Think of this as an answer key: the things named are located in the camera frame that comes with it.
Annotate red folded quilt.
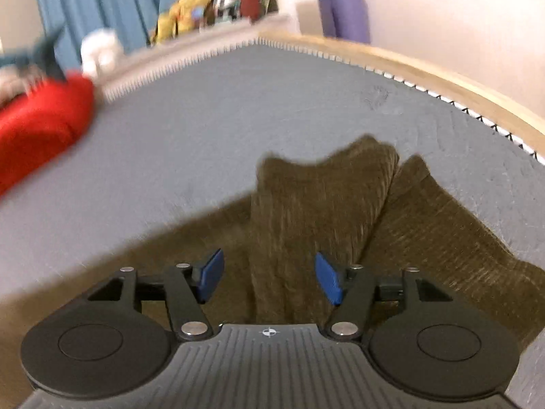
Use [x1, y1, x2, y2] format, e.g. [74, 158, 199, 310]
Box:
[0, 74, 96, 197]

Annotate teal shark plush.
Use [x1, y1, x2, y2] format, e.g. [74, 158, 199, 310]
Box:
[0, 26, 69, 84]

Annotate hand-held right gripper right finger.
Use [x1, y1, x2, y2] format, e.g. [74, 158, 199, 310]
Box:
[314, 252, 454, 342]

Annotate yellow bear plush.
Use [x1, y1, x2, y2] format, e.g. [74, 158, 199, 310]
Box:
[149, 0, 214, 45]

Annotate white mushroom plush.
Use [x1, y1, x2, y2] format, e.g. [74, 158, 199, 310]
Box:
[81, 29, 120, 79]

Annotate wooden bed frame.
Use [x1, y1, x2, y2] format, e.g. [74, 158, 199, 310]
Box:
[258, 30, 545, 154]

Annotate blue curtain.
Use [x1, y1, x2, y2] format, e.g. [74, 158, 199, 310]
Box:
[32, 0, 239, 69]

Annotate grey quilted mattress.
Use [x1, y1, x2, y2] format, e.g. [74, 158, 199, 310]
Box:
[0, 45, 545, 409]

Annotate olive corduroy pants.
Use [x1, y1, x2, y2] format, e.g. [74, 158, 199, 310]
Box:
[0, 134, 545, 409]

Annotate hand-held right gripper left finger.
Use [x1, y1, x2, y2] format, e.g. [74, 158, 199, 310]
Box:
[87, 248, 225, 342]

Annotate purple rolled mat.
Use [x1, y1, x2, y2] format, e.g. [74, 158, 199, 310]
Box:
[317, 0, 371, 44]

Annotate white window ledge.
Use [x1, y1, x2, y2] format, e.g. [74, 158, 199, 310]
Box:
[102, 15, 294, 99]

